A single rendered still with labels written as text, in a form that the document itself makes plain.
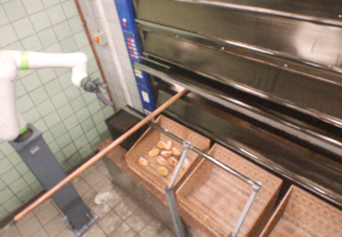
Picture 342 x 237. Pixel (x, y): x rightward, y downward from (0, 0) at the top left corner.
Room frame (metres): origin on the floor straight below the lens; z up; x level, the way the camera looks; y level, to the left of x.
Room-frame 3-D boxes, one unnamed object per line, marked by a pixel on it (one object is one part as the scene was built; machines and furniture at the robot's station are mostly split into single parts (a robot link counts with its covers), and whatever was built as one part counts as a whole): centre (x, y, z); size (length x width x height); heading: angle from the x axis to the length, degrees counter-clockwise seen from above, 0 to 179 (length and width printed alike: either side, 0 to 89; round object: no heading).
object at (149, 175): (1.52, 0.10, 0.72); 0.56 x 0.49 x 0.28; 40
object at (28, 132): (1.56, 1.12, 1.23); 0.26 x 0.15 x 0.06; 43
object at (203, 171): (1.06, -0.27, 0.72); 0.56 x 0.49 x 0.28; 38
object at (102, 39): (2.37, 0.50, 1.46); 0.10 x 0.07 x 0.10; 39
